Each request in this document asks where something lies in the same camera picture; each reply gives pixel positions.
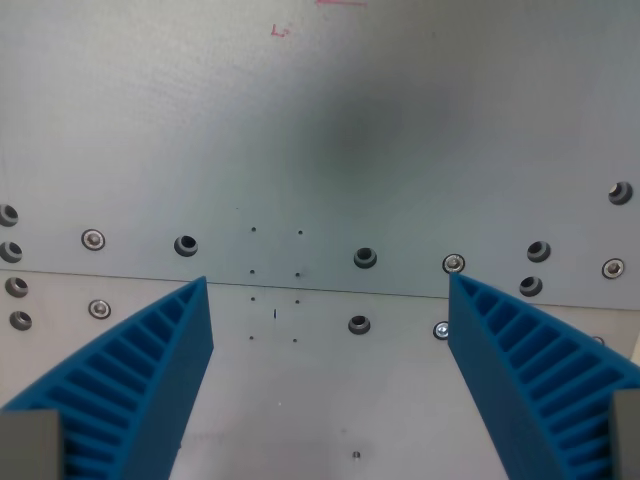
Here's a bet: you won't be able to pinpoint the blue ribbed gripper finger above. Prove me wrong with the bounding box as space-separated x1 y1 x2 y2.
447 273 640 480
0 275 215 480

